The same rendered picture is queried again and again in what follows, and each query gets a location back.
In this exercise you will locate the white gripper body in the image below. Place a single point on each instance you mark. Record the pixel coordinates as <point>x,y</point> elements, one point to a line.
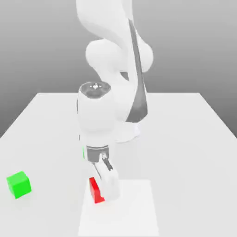
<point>111,185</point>

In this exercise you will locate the small red cube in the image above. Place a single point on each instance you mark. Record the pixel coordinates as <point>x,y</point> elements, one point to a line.
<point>94,187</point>

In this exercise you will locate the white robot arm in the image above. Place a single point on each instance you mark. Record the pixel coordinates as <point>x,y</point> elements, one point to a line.
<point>96,114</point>

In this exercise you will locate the small green cube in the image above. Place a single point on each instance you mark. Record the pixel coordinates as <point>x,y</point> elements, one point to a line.
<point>18,185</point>

